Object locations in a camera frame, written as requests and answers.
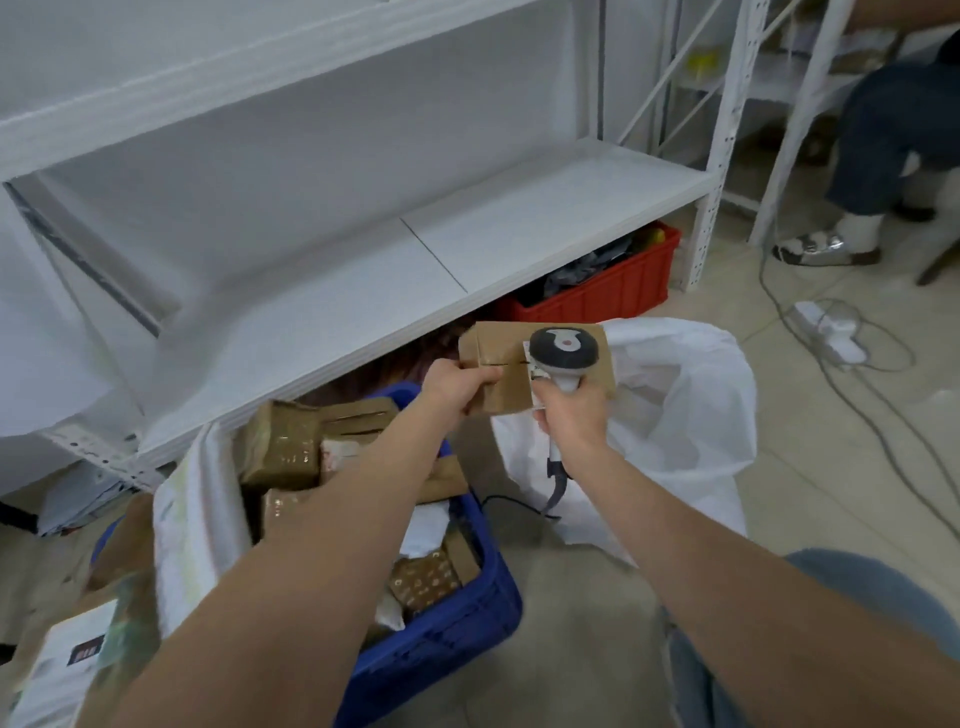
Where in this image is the person's right hand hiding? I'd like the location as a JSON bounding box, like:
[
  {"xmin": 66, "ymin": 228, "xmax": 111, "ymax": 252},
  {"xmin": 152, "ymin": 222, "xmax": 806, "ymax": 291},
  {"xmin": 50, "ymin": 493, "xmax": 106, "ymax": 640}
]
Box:
[{"xmin": 530, "ymin": 374, "xmax": 614, "ymax": 463}]

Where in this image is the person's left hand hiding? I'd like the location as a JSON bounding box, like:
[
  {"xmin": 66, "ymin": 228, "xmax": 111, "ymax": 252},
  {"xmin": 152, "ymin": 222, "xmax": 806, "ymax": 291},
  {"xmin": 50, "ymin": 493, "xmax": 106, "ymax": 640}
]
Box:
[{"xmin": 419, "ymin": 357, "xmax": 504, "ymax": 423}]

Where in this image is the small brown cardboard parcel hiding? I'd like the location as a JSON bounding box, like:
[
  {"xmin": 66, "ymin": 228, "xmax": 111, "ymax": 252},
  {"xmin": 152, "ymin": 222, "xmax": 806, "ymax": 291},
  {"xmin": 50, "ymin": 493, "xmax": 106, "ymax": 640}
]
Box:
[{"xmin": 458, "ymin": 320, "xmax": 618, "ymax": 416}]

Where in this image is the grey handheld barcode scanner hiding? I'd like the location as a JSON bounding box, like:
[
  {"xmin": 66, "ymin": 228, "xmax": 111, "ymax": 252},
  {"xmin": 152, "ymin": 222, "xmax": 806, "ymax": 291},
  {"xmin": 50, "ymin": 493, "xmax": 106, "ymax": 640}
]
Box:
[{"xmin": 527, "ymin": 325, "xmax": 602, "ymax": 519}]

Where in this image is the white woven sack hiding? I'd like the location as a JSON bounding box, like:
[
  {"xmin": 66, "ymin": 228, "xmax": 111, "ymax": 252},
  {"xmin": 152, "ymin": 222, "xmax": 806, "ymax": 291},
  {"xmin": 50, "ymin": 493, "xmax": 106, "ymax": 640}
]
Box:
[{"xmin": 491, "ymin": 317, "xmax": 759, "ymax": 568}]

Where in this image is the pile of parcels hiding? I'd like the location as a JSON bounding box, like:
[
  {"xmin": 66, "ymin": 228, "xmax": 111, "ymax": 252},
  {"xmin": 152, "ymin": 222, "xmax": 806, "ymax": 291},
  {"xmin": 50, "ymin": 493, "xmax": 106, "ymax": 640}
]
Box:
[{"xmin": 7, "ymin": 397, "xmax": 483, "ymax": 728}]

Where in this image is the blue plastic crate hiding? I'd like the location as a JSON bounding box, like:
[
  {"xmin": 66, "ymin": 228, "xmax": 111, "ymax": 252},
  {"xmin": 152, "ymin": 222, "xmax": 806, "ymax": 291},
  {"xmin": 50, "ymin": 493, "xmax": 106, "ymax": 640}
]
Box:
[{"xmin": 89, "ymin": 380, "xmax": 524, "ymax": 728}]

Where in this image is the white padded mailer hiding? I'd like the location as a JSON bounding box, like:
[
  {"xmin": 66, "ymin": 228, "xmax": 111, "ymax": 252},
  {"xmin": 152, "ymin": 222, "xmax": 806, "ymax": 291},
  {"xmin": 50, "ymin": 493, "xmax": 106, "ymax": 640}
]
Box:
[{"xmin": 152, "ymin": 421, "xmax": 255, "ymax": 640}]

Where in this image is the person's right forearm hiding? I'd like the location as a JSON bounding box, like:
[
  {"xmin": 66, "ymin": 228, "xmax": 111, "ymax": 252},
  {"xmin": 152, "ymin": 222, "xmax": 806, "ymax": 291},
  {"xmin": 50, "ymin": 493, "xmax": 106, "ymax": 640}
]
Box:
[{"xmin": 558, "ymin": 442, "xmax": 960, "ymax": 728}]

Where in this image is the person's left forearm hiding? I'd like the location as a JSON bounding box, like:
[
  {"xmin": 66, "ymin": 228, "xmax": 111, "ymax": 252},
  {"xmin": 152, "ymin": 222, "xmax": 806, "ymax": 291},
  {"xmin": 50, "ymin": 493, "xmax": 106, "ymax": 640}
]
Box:
[{"xmin": 104, "ymin": 404, "xmax": 466, "ymax": 728}]

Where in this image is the grey plastic mailer bag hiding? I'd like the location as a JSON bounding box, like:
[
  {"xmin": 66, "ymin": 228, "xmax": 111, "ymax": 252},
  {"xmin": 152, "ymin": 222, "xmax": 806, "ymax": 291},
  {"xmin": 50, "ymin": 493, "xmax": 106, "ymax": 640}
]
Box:
[{"xmin": 37, "ymin": 461, "xmax": 136, "ymax": 538}]

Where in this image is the dark red sack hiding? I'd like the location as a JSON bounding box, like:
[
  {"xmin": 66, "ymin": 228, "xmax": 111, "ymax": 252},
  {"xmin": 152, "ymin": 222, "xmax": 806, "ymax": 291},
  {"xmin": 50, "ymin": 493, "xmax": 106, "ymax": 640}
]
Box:
[{"xmin": 299, "ymin": 311, "xmax": 500, "ymax": 410}]

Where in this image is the white metal shelf rack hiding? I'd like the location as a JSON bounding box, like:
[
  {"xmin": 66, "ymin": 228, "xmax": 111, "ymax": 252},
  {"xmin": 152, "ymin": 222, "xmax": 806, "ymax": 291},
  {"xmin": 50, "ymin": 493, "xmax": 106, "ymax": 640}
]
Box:
[
  {"xmin": 614, "ymin": 0, "xmax": 960, "ymax": 249},
  {"xmin": 0, "ymin": 0, "xmax": 774, "ymax": 493}
]

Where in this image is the red plastic crate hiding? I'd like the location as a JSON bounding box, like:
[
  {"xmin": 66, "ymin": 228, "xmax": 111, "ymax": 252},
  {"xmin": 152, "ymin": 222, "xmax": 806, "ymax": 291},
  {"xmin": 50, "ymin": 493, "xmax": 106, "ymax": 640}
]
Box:
[{"xmin": 494, "ymin": 221, "xmax": 684, "ymax": 325}]

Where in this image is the white power strip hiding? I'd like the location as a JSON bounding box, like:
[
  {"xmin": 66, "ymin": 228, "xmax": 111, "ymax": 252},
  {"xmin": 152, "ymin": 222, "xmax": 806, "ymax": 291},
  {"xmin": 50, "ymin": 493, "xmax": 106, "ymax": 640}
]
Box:
[{"xmin": 792, "ymin": 299, "xmax": 871, "ymax": 367}]

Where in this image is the wooden chair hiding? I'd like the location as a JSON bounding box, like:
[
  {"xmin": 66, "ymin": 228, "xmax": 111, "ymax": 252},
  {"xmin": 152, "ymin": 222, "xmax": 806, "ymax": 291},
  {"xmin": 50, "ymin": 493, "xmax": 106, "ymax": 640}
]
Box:
[{"xmin": 914, "ymin": 238, "xmax": 960, "ymax": 288}]

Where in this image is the black scanner cable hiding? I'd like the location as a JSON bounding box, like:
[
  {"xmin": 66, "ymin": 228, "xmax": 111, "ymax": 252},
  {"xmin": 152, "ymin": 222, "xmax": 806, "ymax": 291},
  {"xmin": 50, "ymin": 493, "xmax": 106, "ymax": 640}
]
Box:
[{"xmin": 479, "ymin": 493, "xmax": 561, "ymax": 523}]

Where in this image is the grey floor cable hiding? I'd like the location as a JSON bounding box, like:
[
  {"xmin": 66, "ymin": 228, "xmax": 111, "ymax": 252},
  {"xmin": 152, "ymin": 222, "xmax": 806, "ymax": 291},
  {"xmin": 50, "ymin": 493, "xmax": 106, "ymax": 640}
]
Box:
[{"xmin": 757, "ymin": 224, "xmax": 960, "ymax": 543}]

